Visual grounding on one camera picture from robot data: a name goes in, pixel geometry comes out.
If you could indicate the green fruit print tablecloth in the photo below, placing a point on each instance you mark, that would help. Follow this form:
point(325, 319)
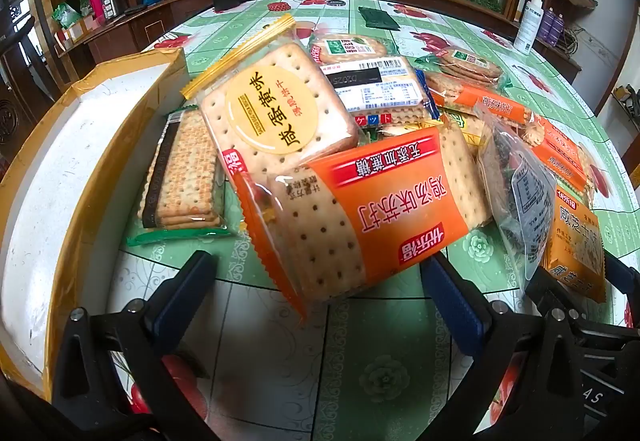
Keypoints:
point(380, 371)

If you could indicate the dark-striped green cracker packet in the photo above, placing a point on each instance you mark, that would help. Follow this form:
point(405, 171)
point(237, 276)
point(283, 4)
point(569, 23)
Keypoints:
point(182, 171)

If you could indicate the yellow-taped cardboard box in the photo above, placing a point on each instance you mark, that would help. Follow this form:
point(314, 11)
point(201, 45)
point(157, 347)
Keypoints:
point(75, 161)

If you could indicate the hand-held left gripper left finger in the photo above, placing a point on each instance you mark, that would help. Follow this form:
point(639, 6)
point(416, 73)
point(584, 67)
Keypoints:
point(162, 326)

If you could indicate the yellow round label cracker packet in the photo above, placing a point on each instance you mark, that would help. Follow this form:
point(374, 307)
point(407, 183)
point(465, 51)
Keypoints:
point(270, 106)

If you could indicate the light green packet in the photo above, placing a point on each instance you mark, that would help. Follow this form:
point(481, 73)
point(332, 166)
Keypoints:
point(65, 14)

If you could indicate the amber yellow cracker packet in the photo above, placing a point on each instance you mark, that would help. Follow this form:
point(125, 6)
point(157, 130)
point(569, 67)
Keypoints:
point(575, 241)

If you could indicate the white spray bottle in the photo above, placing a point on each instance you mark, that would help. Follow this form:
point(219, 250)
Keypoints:
point(529, 26)

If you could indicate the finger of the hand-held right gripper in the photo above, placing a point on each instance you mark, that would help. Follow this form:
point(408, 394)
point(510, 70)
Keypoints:
point(622, 273)
point(547, 291)

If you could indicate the clear packet with dark snack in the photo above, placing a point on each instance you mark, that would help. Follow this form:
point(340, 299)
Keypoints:
point(510, 191)

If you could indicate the white label blue cracker packet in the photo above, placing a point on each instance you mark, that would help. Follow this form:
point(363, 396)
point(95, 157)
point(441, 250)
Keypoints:
point(380, 86)

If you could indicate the brown wooden side shelf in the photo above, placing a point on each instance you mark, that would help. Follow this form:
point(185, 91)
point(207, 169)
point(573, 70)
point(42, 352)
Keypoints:
point(565, 57)

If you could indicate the dark green snack packet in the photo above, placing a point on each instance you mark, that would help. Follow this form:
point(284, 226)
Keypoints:
point(377, 17)

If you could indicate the purple spray can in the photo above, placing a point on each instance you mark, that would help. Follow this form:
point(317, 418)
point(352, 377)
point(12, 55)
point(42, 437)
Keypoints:
point(546, 23)
point(559, 28)

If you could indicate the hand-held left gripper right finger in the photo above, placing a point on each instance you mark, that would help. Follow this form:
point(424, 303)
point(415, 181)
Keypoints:
point(450, 308)

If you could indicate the round biscuit green packet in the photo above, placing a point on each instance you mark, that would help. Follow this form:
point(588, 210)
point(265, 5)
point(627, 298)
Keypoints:
point(467, 63)
point(350, 47)

